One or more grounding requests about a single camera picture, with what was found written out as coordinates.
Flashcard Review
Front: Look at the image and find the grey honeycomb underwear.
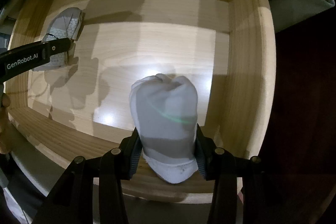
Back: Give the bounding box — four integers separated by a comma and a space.
32, 7, 84, 72

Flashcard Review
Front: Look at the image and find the white underwear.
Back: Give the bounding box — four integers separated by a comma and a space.
129, 74, 198, 184

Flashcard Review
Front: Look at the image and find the wooden drawer grey front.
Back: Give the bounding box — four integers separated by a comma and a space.
5, 0, 276, 194

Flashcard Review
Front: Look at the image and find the person's left hand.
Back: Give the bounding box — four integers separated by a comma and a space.
0, 93, 11, 155

